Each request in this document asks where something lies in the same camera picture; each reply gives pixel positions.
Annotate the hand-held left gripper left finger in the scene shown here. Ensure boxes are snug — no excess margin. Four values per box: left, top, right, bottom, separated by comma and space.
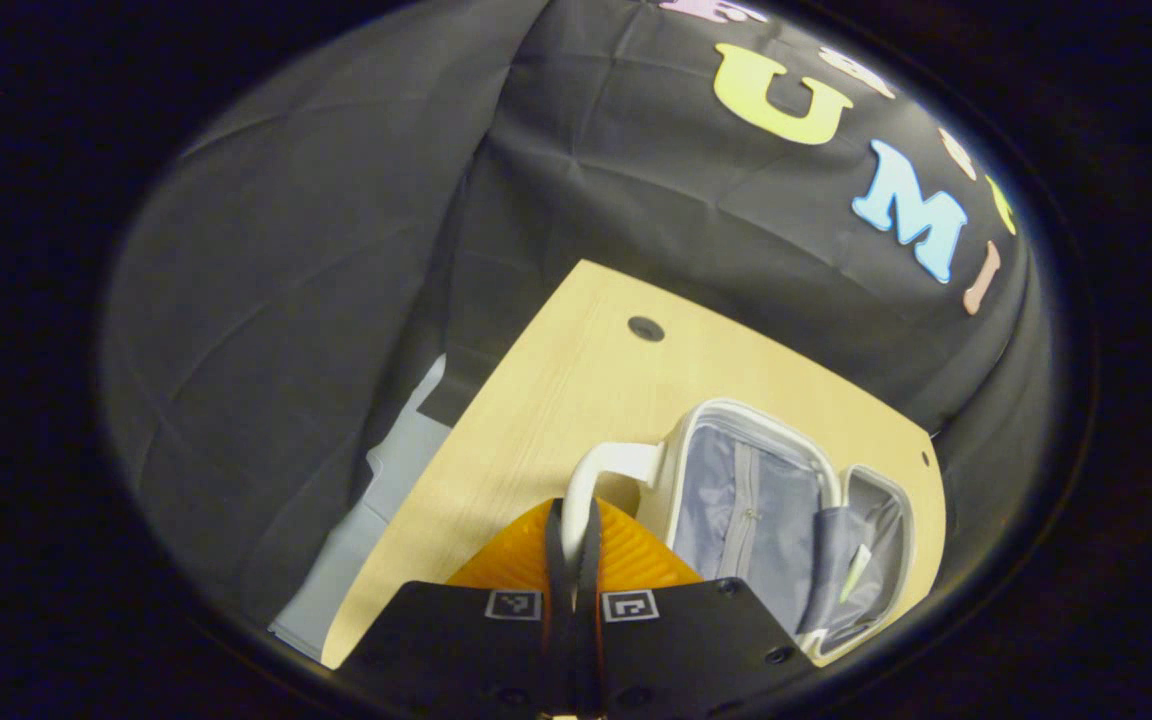
336, 497, 578, 717

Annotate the black backdrop cloth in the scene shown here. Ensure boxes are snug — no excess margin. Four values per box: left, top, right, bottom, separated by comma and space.
101, 0, 1057, 631

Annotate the white suitcase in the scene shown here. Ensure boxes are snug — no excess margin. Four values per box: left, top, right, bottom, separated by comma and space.
561, 398, 917, 667

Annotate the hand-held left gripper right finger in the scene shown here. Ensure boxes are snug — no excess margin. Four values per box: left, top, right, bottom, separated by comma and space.
577, 497, 817, 717

